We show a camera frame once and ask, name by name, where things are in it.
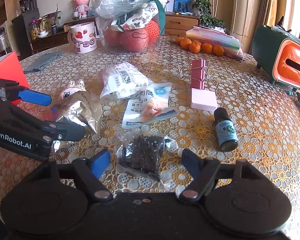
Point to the blue framed picture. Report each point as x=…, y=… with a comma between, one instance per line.
x=182, y=2

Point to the floral lace covered desktop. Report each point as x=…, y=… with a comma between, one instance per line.
x=252, y=130

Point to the wooden tv cabinet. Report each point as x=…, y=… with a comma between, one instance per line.
x=180, y=22

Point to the red cardboard box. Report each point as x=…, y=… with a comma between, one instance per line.
x=7, y=67

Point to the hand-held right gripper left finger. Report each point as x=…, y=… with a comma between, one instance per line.
x=100, y=165

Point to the pink strawberry print mug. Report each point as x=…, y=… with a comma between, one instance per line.
x=82, y=38

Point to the small potted plant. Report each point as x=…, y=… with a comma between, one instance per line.
x=53, y=21

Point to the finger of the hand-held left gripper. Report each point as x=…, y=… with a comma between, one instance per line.
x=65, y=131
x=35, y=98

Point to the stack of colourful folders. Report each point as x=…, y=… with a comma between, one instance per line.
x=215, y=40

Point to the beige curtain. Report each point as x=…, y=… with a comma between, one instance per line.
x=270, y=0

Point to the pink plush figure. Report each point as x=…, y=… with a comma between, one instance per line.
x=80, y=6

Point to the glass snack jar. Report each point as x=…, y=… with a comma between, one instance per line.
x=35, y=31

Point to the clear bread packet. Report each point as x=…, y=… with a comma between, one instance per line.
x=120, y=80

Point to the black cabinet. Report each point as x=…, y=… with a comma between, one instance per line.
x=23, y=30

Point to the pink binder clip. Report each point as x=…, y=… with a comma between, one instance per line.
x=198, y=72

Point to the clear packet of dark tea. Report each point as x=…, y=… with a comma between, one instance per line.
x=140, y=152

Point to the black coffee machine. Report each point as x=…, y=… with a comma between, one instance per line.
x=28, y=3

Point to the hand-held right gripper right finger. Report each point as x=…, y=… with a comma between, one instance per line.
x=192, y=165

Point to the silver foil snack packet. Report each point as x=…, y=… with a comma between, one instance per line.
x=82, y=112

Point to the clear plastic bag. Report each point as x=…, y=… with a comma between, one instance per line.
x=130, y=2

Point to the dark glass oil bottle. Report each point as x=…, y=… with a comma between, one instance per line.
x=226, y=132

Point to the pile of mandarin oranges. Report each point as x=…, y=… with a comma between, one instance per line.
x=195, y=47

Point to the green orange storage bin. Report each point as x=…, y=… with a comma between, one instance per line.
x=282, y=55

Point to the large green houseplant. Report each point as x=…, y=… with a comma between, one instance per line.
x=205, y=7

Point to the grey cloth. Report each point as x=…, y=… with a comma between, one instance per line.
x=43, y=61

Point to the white chicken breast packet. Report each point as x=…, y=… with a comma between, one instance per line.
x=150, y=105

